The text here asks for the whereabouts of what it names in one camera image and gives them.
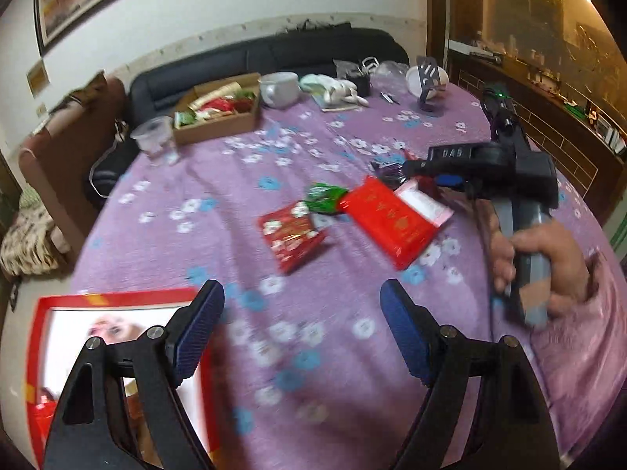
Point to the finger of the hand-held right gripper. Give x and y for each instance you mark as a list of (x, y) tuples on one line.
[(416, 169), (450, 182)]

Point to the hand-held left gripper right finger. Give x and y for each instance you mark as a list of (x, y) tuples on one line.
[(404, 333)]

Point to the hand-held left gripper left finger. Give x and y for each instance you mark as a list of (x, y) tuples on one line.
[(198, 333)]

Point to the dark snack packet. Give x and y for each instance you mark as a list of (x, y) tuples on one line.
[(387, 174)]

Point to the pink and white snack packet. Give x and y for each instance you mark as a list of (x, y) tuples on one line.
[(426, 205)]

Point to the red gift box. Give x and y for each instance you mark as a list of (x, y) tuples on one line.
[(68, 303)]

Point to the person's right forearm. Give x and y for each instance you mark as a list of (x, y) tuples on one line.
[(588, 362)]

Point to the pile of snacks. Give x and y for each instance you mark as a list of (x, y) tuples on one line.
[(220, 103)]

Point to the person's right hand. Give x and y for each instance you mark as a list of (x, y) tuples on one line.
[(568, 269)]

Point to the large red snack packet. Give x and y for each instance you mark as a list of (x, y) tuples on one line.
[(387, 220)]

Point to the black pen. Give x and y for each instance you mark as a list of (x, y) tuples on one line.
[(390, 98)]

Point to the grey phone stand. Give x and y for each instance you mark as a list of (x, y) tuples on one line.
[(427, 83)]

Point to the white bowl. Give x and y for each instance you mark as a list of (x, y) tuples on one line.
[(416, 78)]

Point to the green candy packet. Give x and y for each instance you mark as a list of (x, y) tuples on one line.
[(326, 198)]

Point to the purple floral tablecloth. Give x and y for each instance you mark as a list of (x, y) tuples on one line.
[(313, 303)]

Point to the wooden cabinet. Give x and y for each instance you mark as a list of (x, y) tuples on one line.
[(553, 83)]

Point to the notebook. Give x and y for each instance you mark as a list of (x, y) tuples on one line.
[(338, 105)]

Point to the red floral snack packet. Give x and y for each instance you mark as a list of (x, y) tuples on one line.
[(291, 235)]

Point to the white mug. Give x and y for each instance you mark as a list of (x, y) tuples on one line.
[(279, 90)]

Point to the black sofa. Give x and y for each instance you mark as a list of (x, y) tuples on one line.
[(294, 54)]

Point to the black bag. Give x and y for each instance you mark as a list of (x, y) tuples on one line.
[(112, 166)]

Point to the patterned blanket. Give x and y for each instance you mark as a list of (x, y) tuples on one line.
[(24, 245)]

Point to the clear plastic cup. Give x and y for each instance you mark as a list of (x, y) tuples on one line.
[(154, 139)]

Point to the cardboard box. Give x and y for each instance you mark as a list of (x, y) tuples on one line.
[(215, 127)]

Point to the brown armchair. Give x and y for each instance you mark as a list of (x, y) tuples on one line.
[(59, 171)]

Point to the dark clothes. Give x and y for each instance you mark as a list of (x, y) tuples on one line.
[(83, 93)]

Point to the small wall sticker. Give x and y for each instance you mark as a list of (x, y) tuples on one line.
[(37, 78)]

